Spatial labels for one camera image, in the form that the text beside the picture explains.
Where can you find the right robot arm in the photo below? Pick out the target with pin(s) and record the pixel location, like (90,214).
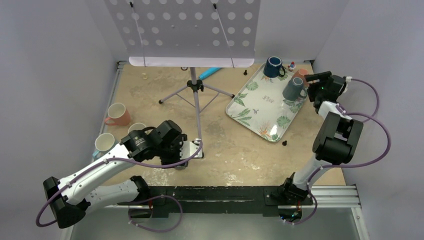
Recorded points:
(336,141)

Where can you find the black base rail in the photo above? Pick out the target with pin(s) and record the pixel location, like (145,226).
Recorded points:
(262,200)

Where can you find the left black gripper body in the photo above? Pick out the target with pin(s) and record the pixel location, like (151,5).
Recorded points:
(170,154)

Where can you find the orange mug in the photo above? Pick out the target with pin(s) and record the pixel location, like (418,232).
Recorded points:
(300,73)

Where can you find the light blue faceted mug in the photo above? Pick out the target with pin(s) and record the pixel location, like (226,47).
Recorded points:
(103,144)

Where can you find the floral serving tray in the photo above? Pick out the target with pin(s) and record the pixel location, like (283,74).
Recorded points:
(261,107)

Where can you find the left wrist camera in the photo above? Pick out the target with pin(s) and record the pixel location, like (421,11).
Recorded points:
(188,148)

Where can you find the light blue cylinder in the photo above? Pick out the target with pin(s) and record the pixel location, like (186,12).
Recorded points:
(208,73)

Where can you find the aluminium frame rail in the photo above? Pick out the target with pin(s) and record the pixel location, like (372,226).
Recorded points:
(343,197)

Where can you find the salmon pink mug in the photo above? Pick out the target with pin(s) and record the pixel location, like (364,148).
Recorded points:
(117,115)

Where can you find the dark blue mug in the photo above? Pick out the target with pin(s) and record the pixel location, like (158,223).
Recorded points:
(274,67)

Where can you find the dark teal mug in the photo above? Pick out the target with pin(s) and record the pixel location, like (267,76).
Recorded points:
(295,89)

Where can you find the small gnome figurine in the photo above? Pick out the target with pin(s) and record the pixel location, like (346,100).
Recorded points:
(292,66)

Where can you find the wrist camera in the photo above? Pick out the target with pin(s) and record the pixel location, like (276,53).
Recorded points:
(188,148)
(347,79)

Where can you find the perforated music stand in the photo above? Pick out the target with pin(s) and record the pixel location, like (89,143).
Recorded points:
(187,33)

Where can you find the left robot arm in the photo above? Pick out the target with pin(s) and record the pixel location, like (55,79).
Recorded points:
(71,198)

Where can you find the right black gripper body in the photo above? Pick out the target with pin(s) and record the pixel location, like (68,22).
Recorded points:
(317,89)

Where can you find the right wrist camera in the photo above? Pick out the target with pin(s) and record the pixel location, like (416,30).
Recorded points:
(347,79)

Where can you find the light green mug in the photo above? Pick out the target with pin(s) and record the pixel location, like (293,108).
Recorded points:
(136,127)

